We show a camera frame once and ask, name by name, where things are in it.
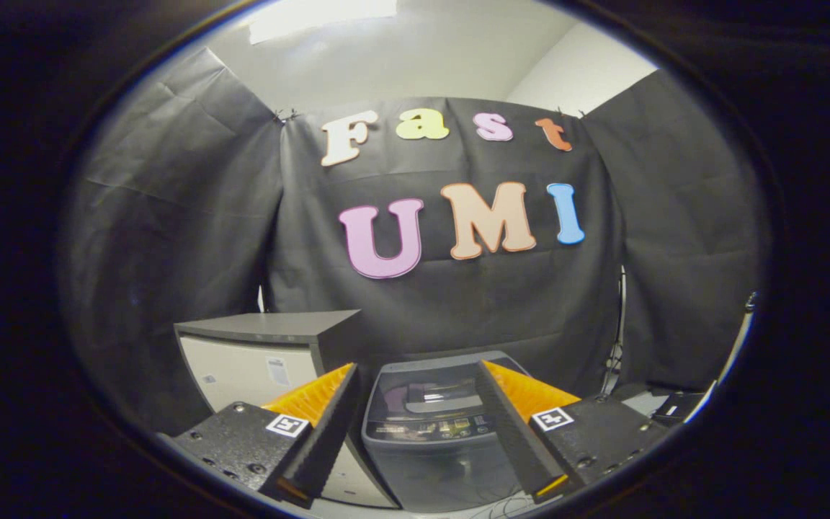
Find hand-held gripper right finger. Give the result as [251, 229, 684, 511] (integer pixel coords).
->
[474, 359, 669, 505]

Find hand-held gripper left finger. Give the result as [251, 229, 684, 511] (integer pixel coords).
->
[157, 362, 362, 509]

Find grey washing machine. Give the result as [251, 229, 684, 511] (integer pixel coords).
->
[361, 351, 553, 514]

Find white cabinet with grey top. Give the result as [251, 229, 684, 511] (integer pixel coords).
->
[174, 310, 401, 509]

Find black backdrop cloth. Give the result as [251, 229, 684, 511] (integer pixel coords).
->
[58, 47, 772, 433]

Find black light stand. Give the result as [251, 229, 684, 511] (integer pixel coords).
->
[599, 265, 626, 396]

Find black box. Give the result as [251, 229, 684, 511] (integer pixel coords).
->
[649, 389, 708, 426]

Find thin floor cables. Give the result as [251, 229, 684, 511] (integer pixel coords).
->
[458, 494, 531, 519]

